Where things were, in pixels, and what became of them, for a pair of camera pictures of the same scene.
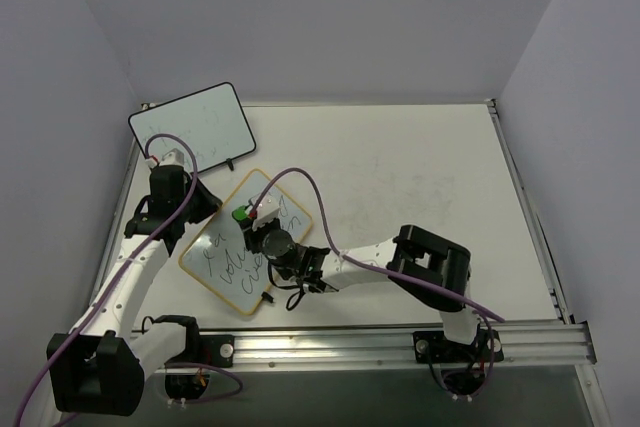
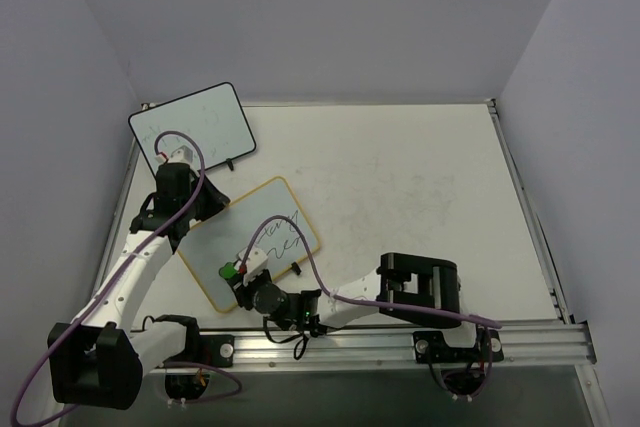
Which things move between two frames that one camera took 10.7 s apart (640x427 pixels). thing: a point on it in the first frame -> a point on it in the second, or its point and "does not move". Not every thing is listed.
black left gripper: x=167 y=182 does not move
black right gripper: x=252 y=235 -> x=238 y=285
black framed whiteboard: x=213 y=120 does not move
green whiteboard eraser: x=240 y=213 -> x=228 y=270
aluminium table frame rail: x=544 y=344 does not move
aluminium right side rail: x=559 y=304 does not move
